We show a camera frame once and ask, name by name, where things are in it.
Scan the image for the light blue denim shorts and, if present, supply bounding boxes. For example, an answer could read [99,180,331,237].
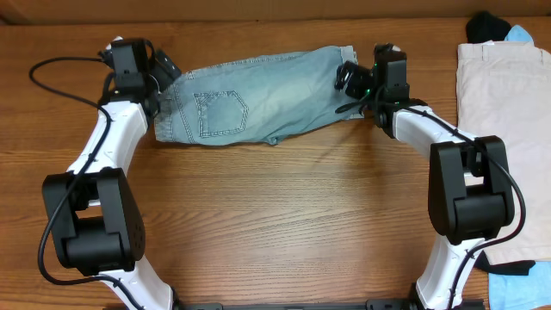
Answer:
[155,46,358,146]

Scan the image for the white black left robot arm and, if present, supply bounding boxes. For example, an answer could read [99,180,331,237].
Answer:
[37,37,182,310]

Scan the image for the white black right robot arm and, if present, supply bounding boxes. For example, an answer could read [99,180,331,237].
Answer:
[335,44,523,310]

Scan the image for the black garment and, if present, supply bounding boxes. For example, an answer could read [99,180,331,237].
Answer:
[465,11,511,44]

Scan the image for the beige shorts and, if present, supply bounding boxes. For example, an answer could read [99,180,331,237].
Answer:
[455,40,551,266]

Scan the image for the light blue garment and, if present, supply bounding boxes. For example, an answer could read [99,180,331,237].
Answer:
[504,25,534,42]

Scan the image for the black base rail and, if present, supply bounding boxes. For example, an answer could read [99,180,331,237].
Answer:
[175,299,423,310]

